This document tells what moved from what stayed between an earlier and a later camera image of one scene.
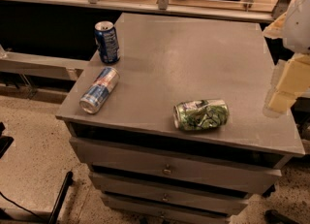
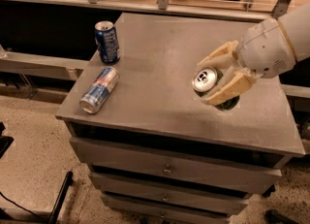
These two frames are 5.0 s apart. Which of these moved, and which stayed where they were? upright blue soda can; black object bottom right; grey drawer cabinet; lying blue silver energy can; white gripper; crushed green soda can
Moved: white gripper; crushed green soda can
Stayed: upright blue soda can; lying blue silver energy can; grey drawer cabinet; black object bottom right
